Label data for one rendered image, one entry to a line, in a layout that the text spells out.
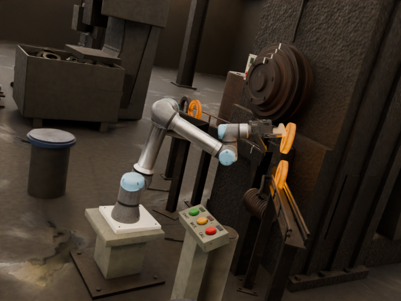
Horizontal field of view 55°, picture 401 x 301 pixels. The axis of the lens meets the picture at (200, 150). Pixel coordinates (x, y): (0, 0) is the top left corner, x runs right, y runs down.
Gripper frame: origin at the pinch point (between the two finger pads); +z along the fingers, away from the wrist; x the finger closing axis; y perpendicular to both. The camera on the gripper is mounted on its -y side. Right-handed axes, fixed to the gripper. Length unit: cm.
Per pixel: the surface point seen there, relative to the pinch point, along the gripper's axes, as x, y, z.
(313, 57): 42, 36, 17
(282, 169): -6.2, -16.7, -3.3
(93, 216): -18, -38, -100
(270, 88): 29.6, 20.1, -7.9
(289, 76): 28.7, 26.1, 2.8
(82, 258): -15, -64, -111
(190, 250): -55, -35, -44
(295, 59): 30.6, 35.3, 6.1
